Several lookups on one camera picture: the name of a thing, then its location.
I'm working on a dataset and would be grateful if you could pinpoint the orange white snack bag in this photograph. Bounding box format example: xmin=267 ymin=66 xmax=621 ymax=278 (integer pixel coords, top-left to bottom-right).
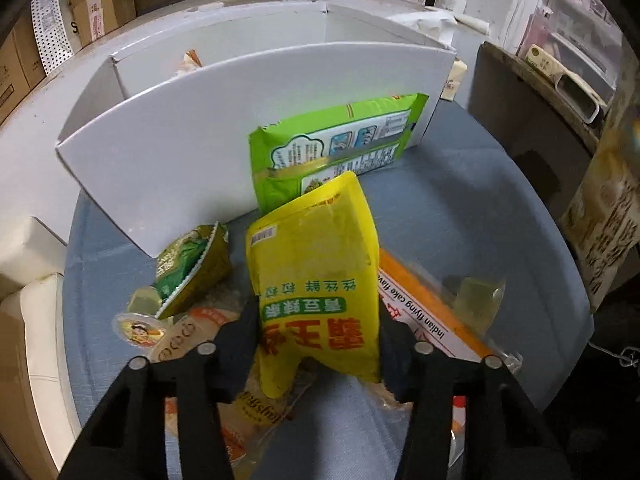
xmin=146 ymin=303 xmax=321 ymax=470

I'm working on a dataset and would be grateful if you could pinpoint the small green-gold snack pack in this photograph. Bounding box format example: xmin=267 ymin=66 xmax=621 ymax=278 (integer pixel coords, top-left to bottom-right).
xmin=127 ymin=222 xmax=232 ymax=320

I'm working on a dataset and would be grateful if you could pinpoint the clear acrylic organizer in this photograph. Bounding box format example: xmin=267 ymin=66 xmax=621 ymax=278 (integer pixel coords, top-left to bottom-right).
xmin=518 ymin=0 xmax=623 ymax=102

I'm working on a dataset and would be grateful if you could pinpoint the small cream box on cabinet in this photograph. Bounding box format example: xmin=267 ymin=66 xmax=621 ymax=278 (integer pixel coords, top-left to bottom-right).
xmin=525 ymin=44 xmax=606 ymax=125

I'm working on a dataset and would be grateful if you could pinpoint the white rice cracker bag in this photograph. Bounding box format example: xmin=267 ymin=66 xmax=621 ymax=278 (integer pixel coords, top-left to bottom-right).
xmin=561 ymin=72 xmax=639 ymax=311

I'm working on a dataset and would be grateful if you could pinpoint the tall brown cardboard box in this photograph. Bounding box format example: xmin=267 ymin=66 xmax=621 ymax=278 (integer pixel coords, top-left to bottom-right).
xmin=0 ymin=8 xmax=46 ymax=124

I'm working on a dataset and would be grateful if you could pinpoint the small round jelly cup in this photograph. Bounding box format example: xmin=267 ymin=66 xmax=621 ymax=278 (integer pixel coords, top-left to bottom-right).
xmin=112 ymin=312 xmax=168 ymax=349

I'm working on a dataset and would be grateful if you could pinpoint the white sofa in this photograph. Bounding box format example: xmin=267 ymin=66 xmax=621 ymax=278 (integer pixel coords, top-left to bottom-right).
xmin=1 ymin=217 xmax=80 ymax=479

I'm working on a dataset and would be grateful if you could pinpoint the dark wooden cabinet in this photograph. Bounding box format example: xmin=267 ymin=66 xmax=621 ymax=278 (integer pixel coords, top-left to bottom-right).
xmin=466 ymin=41 xmax=600 ymax=219

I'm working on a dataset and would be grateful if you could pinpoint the green seaweed snack bag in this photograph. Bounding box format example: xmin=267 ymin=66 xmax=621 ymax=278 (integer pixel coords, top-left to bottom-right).
xmin=176 ymin=49 xmax=202 ymax=76

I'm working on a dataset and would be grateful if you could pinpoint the white storage box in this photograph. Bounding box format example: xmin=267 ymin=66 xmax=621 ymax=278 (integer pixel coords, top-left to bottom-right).
xmin=56 ymin=1 xmax=456 ymax=256

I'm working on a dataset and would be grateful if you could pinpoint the yellow bean snack bag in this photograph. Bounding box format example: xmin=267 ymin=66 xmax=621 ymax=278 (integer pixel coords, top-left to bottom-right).
xmin=245 ymin=171 xmax=381 ymax=399

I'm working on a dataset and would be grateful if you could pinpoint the Indian flying cake package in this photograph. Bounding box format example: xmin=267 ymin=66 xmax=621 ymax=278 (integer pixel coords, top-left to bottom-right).
xmin=369 ymin=249 xmax=522 ymax=466

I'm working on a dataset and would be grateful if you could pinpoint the large green snack bag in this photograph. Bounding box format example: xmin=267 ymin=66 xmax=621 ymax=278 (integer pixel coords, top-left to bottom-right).
xmin=248 ymin=93 xmax=428 ymax=214

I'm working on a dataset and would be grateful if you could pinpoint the open small cardboard box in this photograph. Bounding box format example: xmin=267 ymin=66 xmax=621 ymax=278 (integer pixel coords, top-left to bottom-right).
xmin=68 ymin=0 xmax=137 ymax=48

